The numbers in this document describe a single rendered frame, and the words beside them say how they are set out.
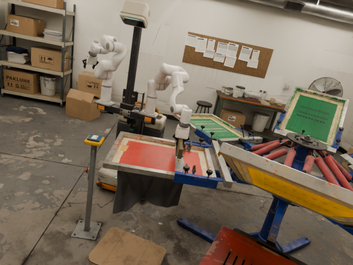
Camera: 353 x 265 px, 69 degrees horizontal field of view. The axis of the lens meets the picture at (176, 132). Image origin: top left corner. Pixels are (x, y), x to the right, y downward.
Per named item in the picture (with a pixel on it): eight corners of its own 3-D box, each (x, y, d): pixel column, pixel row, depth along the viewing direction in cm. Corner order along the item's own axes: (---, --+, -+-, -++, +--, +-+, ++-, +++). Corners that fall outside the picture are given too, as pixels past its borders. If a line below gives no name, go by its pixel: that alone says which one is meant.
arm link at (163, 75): (162, 55, 200) (182, 58, 210) (143, 82, 229) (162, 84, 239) (166, 70, 195) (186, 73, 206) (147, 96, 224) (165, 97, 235)
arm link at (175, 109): (179, 89, 201) (183, 115, 198) (165, 88, 194) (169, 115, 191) (185, 85, 194) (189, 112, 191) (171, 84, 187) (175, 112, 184)
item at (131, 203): (114, 214, 192) (120, 165, 177) (115, 211, 196) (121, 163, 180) (174, 223, 196) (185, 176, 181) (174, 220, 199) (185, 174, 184)
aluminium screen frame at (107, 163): (102, 167, 170) (102, 162, 169) (120, 134, 224) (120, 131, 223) (216, 186, 176) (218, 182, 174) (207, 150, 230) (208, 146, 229)
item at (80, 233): (70, 236, 230) (76, 141, 196) (79, 220, 251) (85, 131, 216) (95, 240, 232) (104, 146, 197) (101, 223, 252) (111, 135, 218)
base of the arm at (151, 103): (145, 109, 247) (148, 93, 241) (158, 112, 245) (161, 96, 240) (141, 113, 232) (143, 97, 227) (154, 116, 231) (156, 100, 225)
